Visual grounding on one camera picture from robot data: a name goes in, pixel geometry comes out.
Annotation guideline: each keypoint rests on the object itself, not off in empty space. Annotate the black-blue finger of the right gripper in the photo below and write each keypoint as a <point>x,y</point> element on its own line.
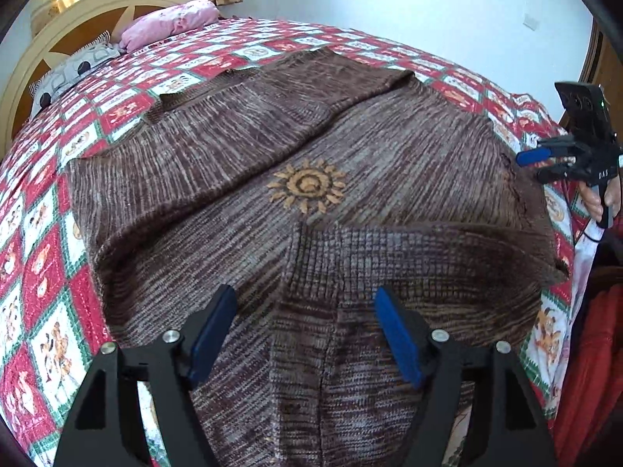
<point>559,171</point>
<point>555,147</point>

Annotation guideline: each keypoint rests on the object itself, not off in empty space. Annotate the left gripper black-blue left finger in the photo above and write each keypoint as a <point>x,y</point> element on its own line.
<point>107,426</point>

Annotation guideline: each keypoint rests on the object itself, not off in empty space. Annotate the brown knit sun-pattern sweater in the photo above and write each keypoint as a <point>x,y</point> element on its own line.
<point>306,185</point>

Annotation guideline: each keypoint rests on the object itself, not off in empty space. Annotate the person's right hand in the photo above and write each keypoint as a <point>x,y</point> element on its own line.
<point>592,201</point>

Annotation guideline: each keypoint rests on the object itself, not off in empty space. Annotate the red garment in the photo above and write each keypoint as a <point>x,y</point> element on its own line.
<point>593,383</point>

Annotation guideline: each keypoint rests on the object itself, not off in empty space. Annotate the red white checkered quilt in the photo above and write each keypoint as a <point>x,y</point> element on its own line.
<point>51,319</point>

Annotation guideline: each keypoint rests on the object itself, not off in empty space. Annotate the white grey patterned pillow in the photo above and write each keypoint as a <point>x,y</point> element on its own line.
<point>70,71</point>

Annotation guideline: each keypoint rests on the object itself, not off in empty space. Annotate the pink pillow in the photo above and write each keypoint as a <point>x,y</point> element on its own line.
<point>167,22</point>

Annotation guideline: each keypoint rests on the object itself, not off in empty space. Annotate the cream arched wooden headboard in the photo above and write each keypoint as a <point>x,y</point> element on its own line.
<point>56,42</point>

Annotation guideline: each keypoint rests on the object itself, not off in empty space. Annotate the wooden door frame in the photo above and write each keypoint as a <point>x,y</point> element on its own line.
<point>603,68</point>

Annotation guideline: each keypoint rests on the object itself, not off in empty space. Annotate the white wall switch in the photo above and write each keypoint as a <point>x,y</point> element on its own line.
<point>531,22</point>

